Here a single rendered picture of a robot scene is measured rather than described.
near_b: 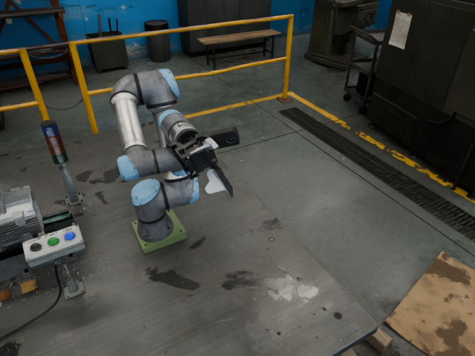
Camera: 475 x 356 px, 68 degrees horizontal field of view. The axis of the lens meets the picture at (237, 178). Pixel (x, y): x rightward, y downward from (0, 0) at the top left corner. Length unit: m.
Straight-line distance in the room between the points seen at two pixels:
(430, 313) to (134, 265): 1.76
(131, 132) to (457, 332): 2.08
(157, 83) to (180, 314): 0.81
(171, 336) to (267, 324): 0.32
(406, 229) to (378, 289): 0.68
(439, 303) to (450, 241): 0.62
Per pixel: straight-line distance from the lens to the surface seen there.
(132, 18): 6.57
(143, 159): 1.05
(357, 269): 2.59
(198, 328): 1.28
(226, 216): 1.63
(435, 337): 2.43
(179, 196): 1.41
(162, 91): 1.34
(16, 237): 1.49
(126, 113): 1.22
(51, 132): 1.68
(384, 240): 2.85
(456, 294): 2.69
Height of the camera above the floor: 1.89
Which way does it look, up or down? 36 degrees down
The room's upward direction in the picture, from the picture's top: straight up
